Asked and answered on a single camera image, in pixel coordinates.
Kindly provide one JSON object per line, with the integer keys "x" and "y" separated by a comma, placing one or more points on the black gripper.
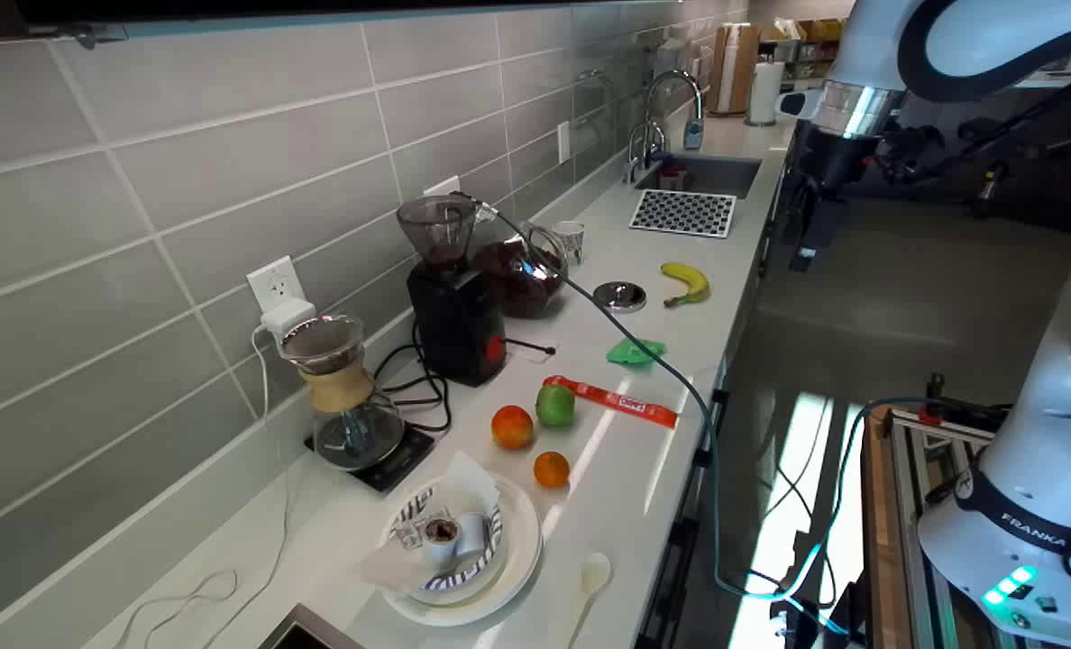
{"x": 834, "y": 157}

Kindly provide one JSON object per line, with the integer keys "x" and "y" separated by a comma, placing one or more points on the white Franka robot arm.
{"x": 1038, "y": 482}

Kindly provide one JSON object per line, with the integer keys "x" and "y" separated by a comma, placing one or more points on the paper towel roll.
{"x": 767, "y": 91}

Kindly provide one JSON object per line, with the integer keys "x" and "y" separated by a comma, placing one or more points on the steel sink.
{"x": 699, "y": 175}

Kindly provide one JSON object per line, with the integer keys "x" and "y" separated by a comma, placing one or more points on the wooden board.
{"x": 732, "y": 65}

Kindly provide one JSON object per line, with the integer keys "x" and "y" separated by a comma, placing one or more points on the soap bottle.
{"x": 693, "y": 129}

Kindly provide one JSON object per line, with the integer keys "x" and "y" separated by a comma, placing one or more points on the chrome faucet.
{"x": 656, "y": 144}

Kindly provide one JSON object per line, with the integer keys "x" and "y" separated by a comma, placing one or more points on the yellow banana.
{"x": 691, "y": 284}

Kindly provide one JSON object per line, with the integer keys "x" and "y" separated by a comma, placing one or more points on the green cloth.
{"x": 634, "y": 356}

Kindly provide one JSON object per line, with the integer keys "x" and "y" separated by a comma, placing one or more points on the red strip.
{"x": 630, "y": 409}

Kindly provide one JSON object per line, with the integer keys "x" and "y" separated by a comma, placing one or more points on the black spoon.
{"x": 530, "y": 346}

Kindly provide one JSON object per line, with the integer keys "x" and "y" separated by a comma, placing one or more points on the green apple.
{"x": 555, "y": 405}

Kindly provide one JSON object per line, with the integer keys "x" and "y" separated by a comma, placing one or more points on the black coffee grinder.
{"x": 455, "y": 317}

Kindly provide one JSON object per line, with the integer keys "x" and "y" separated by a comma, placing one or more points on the red orange fruit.
{"x": 513, "y": 427}

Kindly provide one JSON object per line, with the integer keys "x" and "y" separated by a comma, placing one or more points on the small orange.
{"x": 550, "y": 470}

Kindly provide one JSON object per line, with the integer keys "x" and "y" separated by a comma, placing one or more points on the white spoon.
{"x": 589, "y": 578}

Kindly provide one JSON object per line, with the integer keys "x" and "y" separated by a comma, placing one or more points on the white paper filter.
{"x": 466, "y": 485}

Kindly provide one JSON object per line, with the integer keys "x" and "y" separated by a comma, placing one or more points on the white plate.
{"x": 521, "y": 564}

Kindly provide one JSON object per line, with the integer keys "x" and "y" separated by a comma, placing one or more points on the black coffee scale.
{"x": 396, "y": 461}

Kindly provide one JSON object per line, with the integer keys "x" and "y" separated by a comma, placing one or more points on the patterned bowl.
{"x": 478, "y": 578}

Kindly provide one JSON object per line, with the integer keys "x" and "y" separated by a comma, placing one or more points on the white power plug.
{"x": 283, "y": 321}

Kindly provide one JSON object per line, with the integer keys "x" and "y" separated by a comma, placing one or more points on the dark upper cabinet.
{"x": 195, "y": 7}

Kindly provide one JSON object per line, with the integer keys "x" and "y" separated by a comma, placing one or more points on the white wall outlet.
{"x": 564, "y": 141}
{"x": 273, "y": 284}

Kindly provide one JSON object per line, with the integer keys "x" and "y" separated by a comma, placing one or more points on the metal frame cart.
{"x": 905, "y": 505}

